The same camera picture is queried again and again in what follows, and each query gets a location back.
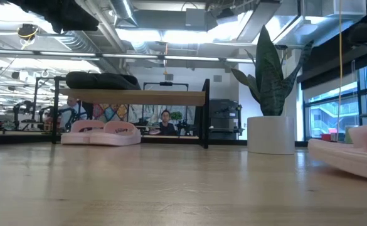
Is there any black ceiling device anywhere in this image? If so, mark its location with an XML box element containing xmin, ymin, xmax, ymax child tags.
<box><xmin>16</xmin><ymin>23</ymin><xmax>40</xmax><ymax>41</ymax></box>

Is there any colourful patchwork quilt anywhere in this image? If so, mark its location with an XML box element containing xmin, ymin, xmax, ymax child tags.
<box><xmin>92</xmin><ymin>104</ymin><xmax>129</xmax><ymax>123</ymax></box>

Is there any person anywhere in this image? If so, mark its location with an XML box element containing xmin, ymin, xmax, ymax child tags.
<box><xmin>157</xmin><ymin>109</ymin><xmax>178</xmax><ymax>136</ymax></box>
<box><xmin>59</xmin><ymin>96</ymin><xmax>88</xmax><ymax>131</ymax></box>

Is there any yellow hanging cable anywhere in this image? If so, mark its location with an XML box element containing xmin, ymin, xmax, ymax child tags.
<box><xmin>336</xmin><ymin>0</ymin><xmax>344</xmax><ymax>142</ymax></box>

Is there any silver ventilation duct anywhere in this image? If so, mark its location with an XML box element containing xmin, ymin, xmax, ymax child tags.
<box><xmin>233</xmin><ymin>0</ymin><xmax>367</xmax><ymax>48</ymax></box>

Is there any long ceiling light bar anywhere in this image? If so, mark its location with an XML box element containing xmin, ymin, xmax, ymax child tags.
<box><xmin>0</xmin><ymin>49</ymin><xmax>256</xmax><ymax>63</ymax></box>

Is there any green snake plant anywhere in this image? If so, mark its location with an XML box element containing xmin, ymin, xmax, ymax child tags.
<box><xmin>231</xmin><ymin>24</ymin><xmax>315</xmax><ymax>117</ymax></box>

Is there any wooden shelf with black frame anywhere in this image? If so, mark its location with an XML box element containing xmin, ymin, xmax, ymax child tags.
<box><xmin>51</xmin><ymin>76</ymin><xmax>211</xmax><ymax>149</ymax></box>

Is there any black overhead camera frame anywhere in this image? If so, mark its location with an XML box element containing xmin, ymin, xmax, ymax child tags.
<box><xmin>142</xmin><ymin>81</ymin><xmax>190</xmax><ymax>126</ymax></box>

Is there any white plant pot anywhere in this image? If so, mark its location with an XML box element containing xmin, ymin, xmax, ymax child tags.
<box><xmin>247</xmin><ymin>116</ymin><xmax>296</xmax><ymax>156</ymax></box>

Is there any salmon pink slide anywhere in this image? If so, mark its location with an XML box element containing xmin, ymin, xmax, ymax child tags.
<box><xmin>307</xmin><ymin>120</ymin><xmax>367</xmax><ymax>183</ymax></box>

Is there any black equipment cart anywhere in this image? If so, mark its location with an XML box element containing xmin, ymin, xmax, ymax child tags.
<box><xmin>208</xmin><ymin>99</ymin><xmax>244</xmax><ymax>141</ymax></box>

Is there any light pink slide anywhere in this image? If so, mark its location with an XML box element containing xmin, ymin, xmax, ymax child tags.
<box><xmin>60</xmin><ymin>120</ymin><xmax>106</xmax><ymax>146</ymax></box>
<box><xmin>88</xmin><ymin>121</ymin><xmax>142</xmax><ymax>147</ymax></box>

